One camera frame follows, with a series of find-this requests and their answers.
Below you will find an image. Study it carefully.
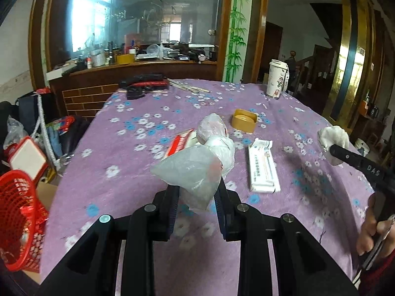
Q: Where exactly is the white tissue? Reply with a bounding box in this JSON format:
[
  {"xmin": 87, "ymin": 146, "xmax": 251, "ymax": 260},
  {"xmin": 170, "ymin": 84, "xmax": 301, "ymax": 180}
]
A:
[{"xmin": 317, "ymin": 126, "xmax": 350, "ymax": 166}]

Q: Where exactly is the white medicine box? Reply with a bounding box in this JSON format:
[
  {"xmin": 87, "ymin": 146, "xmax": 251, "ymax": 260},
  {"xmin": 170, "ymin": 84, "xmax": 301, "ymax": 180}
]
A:
[{"xmin": 248, "ymin": 138, "xmax": 280, "ymax": 193}]

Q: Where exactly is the white plastic bag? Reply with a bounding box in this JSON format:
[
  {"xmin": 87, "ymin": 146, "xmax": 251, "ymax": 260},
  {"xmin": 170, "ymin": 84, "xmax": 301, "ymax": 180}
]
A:
[{"xmin": 151, "ymin": 113, "xmax": 235, "ymax": 210}]

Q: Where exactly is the white red foil pouch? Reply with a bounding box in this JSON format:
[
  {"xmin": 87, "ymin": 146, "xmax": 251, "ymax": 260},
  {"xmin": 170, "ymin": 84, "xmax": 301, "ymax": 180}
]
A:
[{"xmin": 162, "ymin": 129, "xmax": 198, "ymax": 160}]

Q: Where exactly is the red knit sleeve forearm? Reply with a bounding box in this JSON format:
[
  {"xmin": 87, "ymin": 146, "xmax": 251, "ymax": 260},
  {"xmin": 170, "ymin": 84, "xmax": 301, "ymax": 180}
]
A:
[{"xmin": 358, "ymin": 251, "xmax": 395, "ymax": 296}]

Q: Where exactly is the person's right hand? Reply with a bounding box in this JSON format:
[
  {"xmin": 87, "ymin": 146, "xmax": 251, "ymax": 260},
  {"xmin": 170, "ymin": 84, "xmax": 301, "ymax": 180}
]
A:
[{"xmin": 356, "ymin": 194, "xmax": 395, "ymax": 260}]

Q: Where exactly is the red mesh waste basket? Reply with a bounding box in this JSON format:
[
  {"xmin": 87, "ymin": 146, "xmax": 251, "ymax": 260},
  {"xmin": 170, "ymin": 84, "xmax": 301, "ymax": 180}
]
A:
[{"xmin": 1, "ymin": 170, "xmax": 48, "ymax": 273}]

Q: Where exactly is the purple floral tablecloth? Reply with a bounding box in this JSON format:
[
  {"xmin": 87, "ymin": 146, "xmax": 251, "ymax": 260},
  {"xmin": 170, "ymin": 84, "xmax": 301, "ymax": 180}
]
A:
[{"xmin": 40, "ymin": 79, "xmax": 372, "ymax": 279}]

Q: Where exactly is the cardboard box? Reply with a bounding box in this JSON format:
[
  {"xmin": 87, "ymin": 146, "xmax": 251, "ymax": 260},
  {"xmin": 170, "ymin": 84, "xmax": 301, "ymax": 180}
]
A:
[{"xmin": 23, "ymin": 183, "xmax": 58, "ymax": 285}]

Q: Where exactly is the white floral lidded cup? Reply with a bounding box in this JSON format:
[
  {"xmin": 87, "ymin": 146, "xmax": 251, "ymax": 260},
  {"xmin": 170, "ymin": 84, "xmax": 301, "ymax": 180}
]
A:
[{"xmin": 266, "ymin": 59, "xmax": 289, "ymax": 99}]

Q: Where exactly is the red framed white board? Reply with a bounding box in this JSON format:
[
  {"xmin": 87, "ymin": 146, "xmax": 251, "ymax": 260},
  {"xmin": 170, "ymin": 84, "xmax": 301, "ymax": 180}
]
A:
[{"xmin": 9, "ymin": 136, "xmax": 49, "ymax": 185}]

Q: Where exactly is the yellow round lid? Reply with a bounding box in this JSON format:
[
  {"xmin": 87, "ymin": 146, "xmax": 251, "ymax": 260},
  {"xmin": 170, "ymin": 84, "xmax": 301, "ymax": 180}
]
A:
[{"xmin": 231, "ymin": 109, "xmax": 257, "ymax": 134}]

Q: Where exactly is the dark blue bag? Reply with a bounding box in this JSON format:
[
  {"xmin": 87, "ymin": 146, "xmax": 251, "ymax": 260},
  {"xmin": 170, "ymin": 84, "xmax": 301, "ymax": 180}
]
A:
[{"xmin": 15, "ymin": 92, "xmax": 60, "ymax": 135}]

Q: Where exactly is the brick pattern wooden counter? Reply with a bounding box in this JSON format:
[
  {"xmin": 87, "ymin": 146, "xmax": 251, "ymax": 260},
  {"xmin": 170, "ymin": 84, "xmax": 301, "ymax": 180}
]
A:
[{"xmin": 50, "ymin": 60, "xmax": 217, "ymax": 121}]

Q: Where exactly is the black red folded umbrella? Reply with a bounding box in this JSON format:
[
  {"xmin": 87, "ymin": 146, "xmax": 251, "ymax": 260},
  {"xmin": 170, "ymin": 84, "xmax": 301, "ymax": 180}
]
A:
[{"xmin": 118, "ymin": 74, "xmax": 169, "ymax": 100}]

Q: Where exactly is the wooden chopsticks bundle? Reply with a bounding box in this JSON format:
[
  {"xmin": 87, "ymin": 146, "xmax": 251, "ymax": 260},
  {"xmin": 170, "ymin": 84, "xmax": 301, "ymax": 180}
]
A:
[{"xmin": 167, "ymin": 79, "xmax": 211, "ymax": 93}]

